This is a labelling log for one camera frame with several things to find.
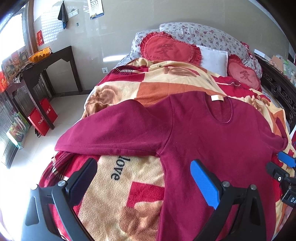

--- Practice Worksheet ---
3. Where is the maroon long sleeve sweater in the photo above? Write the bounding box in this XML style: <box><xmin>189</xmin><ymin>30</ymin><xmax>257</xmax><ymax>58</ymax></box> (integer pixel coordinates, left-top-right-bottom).
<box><xmin>55</xmin><ymin>91</ymin><xmax>288</xmax><ymax>240</ymax></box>

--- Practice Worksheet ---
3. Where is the red orange cream fleece blanket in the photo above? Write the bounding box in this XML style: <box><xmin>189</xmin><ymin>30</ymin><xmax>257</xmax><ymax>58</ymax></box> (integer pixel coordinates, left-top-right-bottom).
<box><xmin>40</xmin><ymin>58</ymin><xmax>293</xmax><ymax>240</ymax></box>

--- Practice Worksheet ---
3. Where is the dark carved wooden headboard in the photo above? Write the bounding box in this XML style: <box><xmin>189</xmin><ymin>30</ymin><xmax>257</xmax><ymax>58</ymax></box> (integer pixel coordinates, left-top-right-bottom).
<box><xmin>255</xmin><ymin>54</ymin><xmax>296</xmax><ymax>130</ymax></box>

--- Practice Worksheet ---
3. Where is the green printed bag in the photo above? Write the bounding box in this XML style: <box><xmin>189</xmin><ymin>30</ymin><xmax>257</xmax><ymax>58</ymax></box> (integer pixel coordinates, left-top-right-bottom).
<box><xmin>6</xmin><ymin>113</ymin><xmax>30</xmax><ymax>149</ymax></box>

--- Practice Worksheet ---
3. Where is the small red heart cushion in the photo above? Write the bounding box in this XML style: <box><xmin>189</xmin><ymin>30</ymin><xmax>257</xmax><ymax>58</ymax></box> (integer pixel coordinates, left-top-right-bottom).
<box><xmin>227</xmin><ymin>54</ymin><xmax>262</xmax><ymax>90</ymax></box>

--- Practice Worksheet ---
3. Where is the red gift bag front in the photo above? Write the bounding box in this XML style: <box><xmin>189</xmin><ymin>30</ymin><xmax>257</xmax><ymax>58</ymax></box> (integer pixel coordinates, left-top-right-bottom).
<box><xmin>28</xmin><ymin>108</ymin><xmax>50</xmax><ymax>136</ymax></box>

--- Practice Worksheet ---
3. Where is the red gift bag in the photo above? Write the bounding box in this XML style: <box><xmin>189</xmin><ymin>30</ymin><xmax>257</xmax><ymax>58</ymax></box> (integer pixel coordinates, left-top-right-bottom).
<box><xmin>40</xmin><ymin>98</ymin><xmax>58</xmax><ymax>123</ymax></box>
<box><xmin>28</xmin><ymin>108</ymin><xmax>50</xmax><ymax>136</ymax></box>

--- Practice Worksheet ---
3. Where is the red gift bag rear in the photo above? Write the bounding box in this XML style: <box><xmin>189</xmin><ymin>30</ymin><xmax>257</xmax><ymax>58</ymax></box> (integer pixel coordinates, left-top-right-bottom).
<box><xmin>40</xmin><ymin>98</ymin><xmax>58</xmax><ymax>123</ymax></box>

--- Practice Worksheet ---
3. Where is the white pillow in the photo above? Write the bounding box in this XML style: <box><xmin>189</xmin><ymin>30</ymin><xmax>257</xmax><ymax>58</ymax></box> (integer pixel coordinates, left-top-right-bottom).
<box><xmin>197</xmin><ymin>45</ymin><xmax>228</xmax><ymax>77</ymax></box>

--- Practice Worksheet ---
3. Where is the floral quilt roll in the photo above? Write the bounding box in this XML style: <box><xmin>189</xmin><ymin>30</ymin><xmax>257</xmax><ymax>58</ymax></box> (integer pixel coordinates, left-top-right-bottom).
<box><xmin>130</xmin><ymin>22</ymin><xmax>262</xmax><ymax>78</ymax></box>

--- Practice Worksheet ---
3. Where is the dark wooden side table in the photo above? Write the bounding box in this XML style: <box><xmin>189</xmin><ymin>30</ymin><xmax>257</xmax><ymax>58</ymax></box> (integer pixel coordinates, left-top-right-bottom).
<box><xmin>6</xmin><ymin>46</ymin><xmax>83</xmax><ymax>130</ymax></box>

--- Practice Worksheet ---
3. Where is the orange plastic basket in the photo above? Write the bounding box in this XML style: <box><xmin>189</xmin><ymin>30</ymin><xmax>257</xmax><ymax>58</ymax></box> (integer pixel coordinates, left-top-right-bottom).
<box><xmin>29</xmin><ymin>47</ymin><xmax>52</xmax><ymax>63</ymax></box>

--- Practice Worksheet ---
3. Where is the large red heart cushion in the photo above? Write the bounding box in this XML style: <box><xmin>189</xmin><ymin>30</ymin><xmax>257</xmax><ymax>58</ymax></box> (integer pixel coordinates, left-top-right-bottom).
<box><xmin>140</xmin><ymin>32</ymin><xmax>202</xmax><ymax>66</ymax></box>

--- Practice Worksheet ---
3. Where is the dark hanging cloth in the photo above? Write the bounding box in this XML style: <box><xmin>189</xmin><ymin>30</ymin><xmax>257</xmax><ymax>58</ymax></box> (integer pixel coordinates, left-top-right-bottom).
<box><xmin>58</xmin><ymin>2</ymin><xmax>69</xmax><ymax>29</ymax></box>

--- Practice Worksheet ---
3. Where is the white wall socket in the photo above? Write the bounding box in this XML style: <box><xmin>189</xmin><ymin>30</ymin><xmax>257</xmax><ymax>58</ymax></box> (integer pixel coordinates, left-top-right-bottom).
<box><xmin>102</xmin><ymin>67</ymin><xmax>108</xmax><ymax>73</ymax></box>

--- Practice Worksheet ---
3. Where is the red paper wall decoration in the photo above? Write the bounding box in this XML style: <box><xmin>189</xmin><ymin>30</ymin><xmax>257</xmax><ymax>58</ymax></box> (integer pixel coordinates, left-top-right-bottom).
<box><xmin>36</xmin><ymin>30</ymin><xmax>44</xmax><ymax>46</ymax></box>

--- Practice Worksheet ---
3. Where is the wall calendar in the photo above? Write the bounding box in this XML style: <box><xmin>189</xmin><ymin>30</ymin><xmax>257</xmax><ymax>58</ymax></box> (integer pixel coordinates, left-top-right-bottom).
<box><xmin>88</xmin><ymin>0</ymin><xmax>104</xmax><ymax>20</ymax></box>

